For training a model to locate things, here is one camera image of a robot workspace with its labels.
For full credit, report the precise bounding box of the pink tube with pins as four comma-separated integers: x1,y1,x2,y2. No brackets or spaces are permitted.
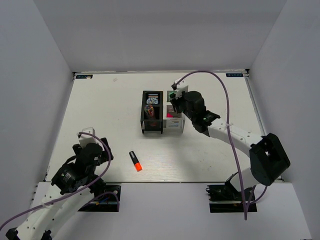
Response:
144,104,156,120

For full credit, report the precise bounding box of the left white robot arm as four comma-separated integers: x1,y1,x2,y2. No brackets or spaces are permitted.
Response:
5,132,114,240

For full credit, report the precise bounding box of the right blue corner label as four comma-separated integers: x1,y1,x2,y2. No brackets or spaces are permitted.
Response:
225,72,244,78

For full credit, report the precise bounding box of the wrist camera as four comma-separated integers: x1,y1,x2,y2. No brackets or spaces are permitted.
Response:
171,78,189,99
77,127,97,148

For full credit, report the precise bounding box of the black mesh organizer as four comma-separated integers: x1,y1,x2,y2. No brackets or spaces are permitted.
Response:
140,90,164,134

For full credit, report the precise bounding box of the blue glue jar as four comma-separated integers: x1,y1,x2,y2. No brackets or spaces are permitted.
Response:
146,97,159,105

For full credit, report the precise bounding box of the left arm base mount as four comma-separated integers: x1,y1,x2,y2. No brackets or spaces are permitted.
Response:
78,184,122,213

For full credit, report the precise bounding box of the left blue corner label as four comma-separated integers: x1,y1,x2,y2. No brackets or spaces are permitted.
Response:
75,74,93,79

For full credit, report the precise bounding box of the green capped black highlighter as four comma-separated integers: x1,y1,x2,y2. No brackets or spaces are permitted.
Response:
169,92,176,100

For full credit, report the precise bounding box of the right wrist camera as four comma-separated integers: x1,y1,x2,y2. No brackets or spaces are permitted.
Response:
171,78,189,99

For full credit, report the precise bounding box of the blue corner label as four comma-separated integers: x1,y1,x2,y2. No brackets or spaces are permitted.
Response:
225,72,244,78
75,74,93,79

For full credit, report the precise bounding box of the orange capped black highlighter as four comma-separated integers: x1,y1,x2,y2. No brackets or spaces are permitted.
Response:
129,151,143,172

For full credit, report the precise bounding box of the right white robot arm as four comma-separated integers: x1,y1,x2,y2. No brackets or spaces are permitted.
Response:
170,91,291,200

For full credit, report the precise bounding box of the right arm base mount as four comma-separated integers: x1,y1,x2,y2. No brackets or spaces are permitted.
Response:
205,172,245,214

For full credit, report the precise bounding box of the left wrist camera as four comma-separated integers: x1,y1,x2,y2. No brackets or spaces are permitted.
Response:
77,127,97,148

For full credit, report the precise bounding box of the white mesh organizer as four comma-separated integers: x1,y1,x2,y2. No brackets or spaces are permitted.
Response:
163,90,185,135

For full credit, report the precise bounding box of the pink capped black highlighter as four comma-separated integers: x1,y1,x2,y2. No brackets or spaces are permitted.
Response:
166,113,175,118

